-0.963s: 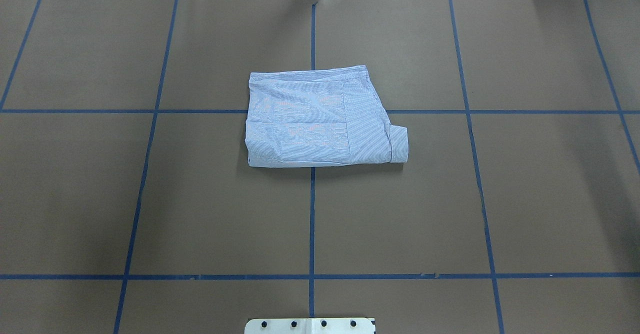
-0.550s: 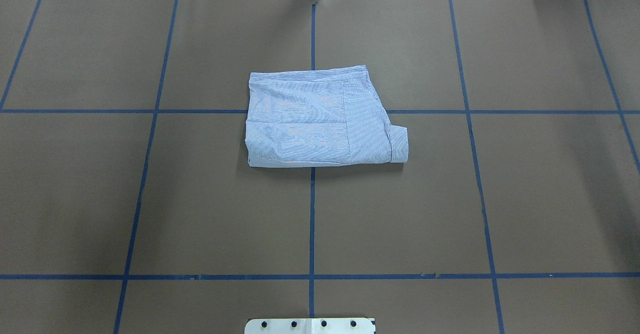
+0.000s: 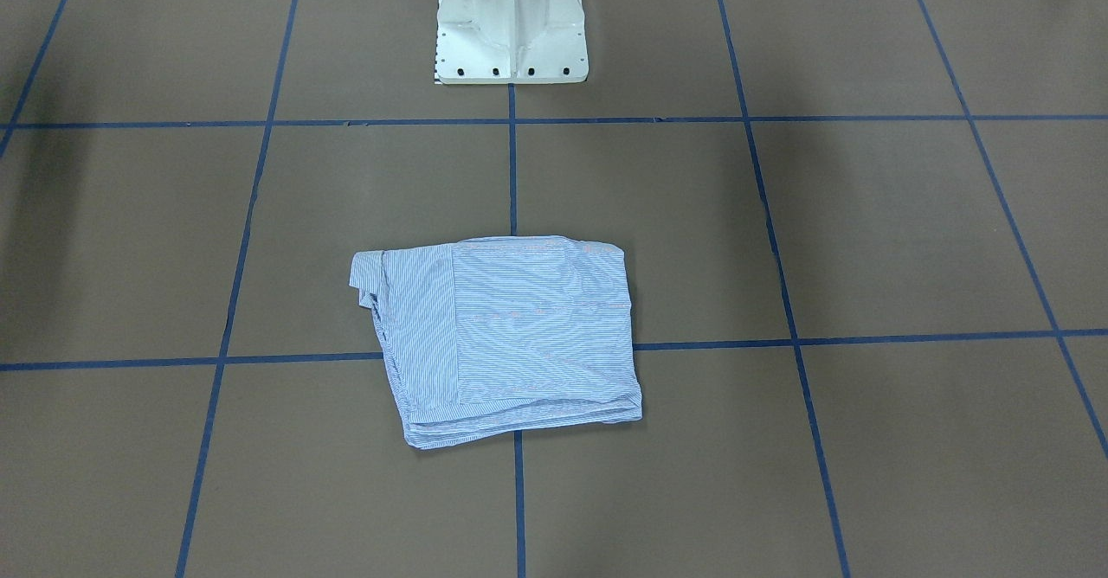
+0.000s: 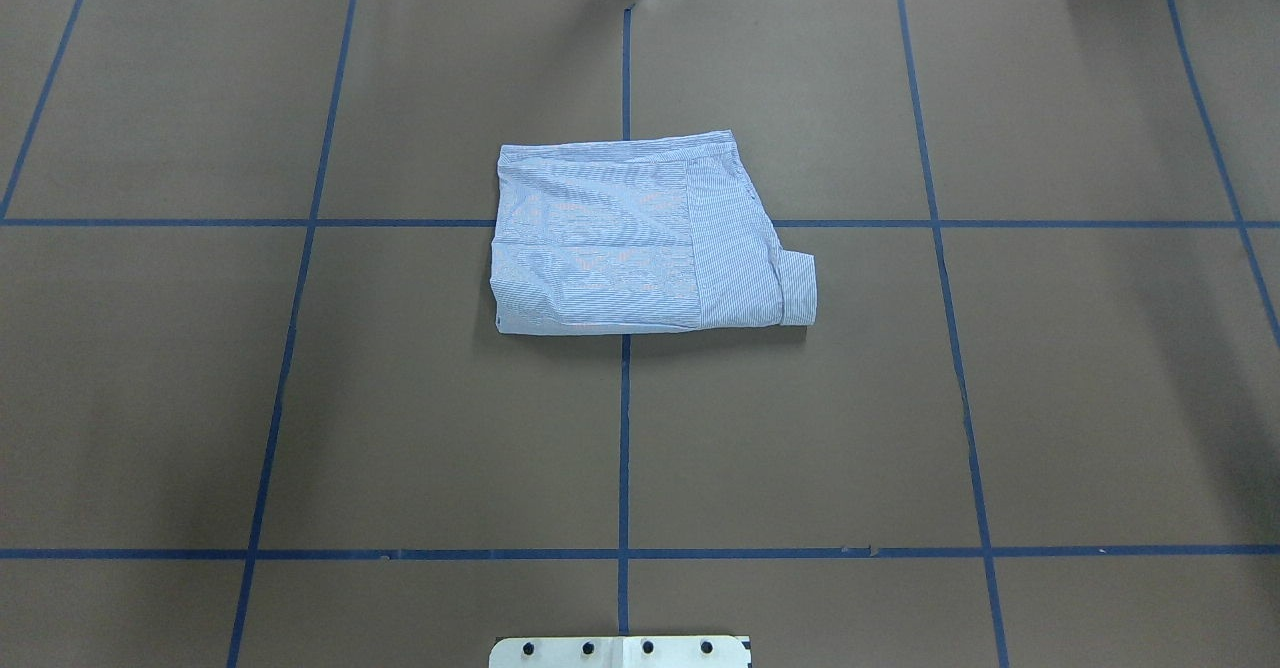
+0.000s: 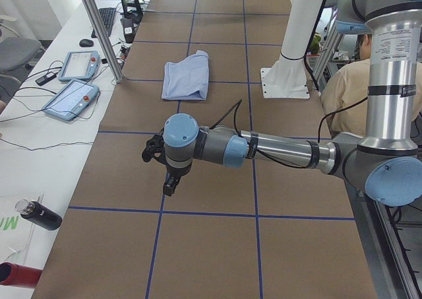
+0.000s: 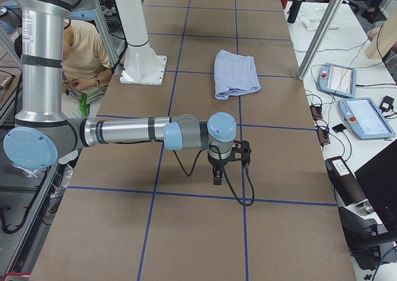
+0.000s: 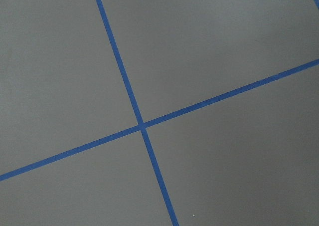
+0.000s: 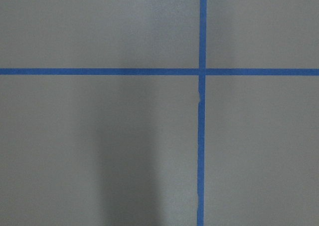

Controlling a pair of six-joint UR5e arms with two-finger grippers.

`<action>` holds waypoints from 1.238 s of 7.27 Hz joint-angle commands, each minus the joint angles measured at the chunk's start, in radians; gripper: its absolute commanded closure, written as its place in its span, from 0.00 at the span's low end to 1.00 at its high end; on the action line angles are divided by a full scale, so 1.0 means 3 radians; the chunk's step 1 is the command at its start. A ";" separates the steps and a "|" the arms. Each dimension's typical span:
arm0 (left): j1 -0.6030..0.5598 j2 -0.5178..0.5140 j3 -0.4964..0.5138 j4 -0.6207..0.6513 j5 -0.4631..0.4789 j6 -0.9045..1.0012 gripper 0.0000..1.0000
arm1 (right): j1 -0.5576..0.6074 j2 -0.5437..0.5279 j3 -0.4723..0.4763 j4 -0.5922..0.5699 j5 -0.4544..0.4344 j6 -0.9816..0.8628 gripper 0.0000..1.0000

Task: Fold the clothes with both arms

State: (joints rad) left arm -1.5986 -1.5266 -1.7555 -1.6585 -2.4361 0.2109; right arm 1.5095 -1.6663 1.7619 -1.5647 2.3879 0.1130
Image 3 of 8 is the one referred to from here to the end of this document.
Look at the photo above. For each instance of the light blue striped shirt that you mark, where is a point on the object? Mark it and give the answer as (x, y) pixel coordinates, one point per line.
(501, 334)

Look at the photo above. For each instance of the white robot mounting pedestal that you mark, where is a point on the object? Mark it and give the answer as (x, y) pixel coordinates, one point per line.
(511, 42)

